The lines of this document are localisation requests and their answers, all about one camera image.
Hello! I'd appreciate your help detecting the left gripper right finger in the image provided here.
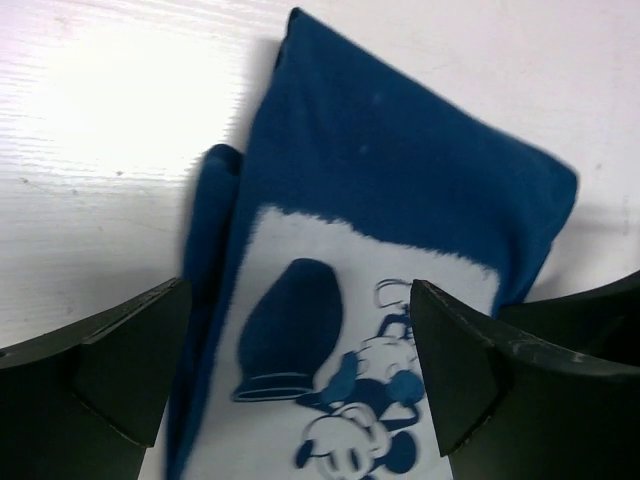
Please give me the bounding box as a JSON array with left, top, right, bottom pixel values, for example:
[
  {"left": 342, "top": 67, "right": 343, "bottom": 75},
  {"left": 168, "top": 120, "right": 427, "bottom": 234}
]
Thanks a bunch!
[{"left": 410, "top": 274, "right": 639, "bottom": 480}]

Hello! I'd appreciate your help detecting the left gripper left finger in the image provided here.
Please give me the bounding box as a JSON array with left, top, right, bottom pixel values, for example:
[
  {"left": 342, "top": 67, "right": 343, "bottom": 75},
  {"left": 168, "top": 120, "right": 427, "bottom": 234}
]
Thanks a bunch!
[{"left": 1, "top": 279, "right": 191, "bottom": 480}]

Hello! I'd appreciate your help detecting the blue t shirt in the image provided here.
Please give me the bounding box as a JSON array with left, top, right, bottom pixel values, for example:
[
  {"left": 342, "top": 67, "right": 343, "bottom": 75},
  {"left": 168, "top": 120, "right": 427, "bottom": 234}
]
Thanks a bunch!
[{"left": 165, "top": 8, "right": 578, "bottom": 479}]

